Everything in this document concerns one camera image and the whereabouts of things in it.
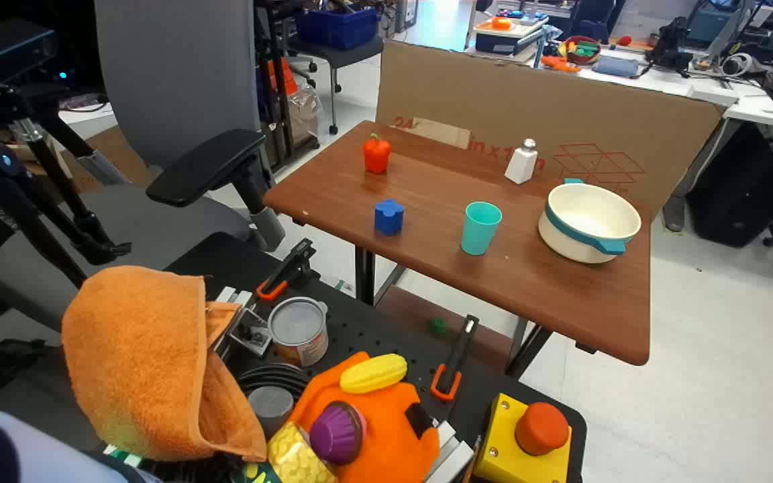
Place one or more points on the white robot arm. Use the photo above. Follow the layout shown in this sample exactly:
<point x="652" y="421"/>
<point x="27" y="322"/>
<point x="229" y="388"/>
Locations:
<point x="10" y="452"/>

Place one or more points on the teal plastic cup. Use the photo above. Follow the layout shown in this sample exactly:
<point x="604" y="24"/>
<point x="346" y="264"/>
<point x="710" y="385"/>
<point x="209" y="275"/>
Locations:
<point x="482" y="231"/>

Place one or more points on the orange plush toy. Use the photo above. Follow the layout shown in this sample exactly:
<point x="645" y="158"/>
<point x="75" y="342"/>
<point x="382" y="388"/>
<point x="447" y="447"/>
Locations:
<point x="394" y="443"/>

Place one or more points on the white shaker bottle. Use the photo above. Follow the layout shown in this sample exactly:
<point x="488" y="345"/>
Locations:
<point x="520" y="164"/>

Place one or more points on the blue toy cube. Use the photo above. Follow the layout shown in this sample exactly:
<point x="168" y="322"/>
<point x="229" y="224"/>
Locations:
<point x="389" y="219"/>

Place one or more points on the black table leg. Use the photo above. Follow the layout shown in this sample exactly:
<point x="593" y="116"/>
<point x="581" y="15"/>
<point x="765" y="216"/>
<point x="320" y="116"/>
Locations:
<point x="366" y="275"/>
<point x="527" y="350"/>

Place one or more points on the grey office chair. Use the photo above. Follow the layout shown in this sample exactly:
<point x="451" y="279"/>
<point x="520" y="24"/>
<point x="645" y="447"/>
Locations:
<point x="180" y="71"/>

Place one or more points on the red toy bell pepper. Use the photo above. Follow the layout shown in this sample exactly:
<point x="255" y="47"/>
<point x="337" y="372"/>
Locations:
<point x="377" y="156"/>

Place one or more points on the silver metal bracket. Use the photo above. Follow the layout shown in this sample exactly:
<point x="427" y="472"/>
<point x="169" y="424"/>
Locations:
<point x="245" y="322"/>

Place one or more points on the brown cardboard panel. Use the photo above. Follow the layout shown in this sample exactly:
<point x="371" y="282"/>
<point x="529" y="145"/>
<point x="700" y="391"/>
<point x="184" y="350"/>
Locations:
<point x="538" y="105"/>

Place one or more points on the yellow box with red button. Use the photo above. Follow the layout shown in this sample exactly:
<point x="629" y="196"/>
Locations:
<point x="516" y="456"/>

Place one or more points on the orange and black clamp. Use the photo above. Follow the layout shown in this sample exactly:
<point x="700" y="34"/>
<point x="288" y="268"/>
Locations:
<point x="284" y="273"/>
<point x="455" y="361"/>

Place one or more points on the black tripod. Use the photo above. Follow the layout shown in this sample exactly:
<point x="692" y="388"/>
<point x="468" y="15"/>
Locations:
<point x="52" y="177"/>

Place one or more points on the yellow toy corn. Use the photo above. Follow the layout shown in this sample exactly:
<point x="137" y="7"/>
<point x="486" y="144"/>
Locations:
<point x="299" y="459"/>

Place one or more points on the blue storage bin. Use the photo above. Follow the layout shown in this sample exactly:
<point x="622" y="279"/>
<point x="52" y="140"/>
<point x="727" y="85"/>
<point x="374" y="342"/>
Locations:
<point x="337" y="28"/>

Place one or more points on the tray with orange item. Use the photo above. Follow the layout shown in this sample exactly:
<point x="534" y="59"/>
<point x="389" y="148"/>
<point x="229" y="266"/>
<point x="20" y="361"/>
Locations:
<point x="507" y="35"/>

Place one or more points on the white desk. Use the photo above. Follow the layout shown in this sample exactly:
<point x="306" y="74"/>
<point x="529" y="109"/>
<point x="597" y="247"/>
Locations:
<point x="716" y="89"/>

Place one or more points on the black camera box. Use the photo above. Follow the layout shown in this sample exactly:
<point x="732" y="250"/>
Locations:
<point x="1" y="54"/>

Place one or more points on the orange cloth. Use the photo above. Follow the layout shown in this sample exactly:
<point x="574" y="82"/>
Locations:
<point x="141" y="358"/>

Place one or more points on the grey cylinder cup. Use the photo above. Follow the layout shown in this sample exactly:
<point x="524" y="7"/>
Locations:
<point x="271" y="405"/>

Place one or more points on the black perforated board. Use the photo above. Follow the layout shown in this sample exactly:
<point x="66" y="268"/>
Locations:
<point x="377" y="322"/>

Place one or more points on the small green ball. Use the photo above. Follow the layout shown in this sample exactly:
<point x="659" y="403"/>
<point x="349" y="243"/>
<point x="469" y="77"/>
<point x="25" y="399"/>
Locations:
<point x="439" y="328"/>

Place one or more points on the metal mug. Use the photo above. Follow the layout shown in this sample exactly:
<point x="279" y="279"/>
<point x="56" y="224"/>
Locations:
<point x="299" y="334"/>

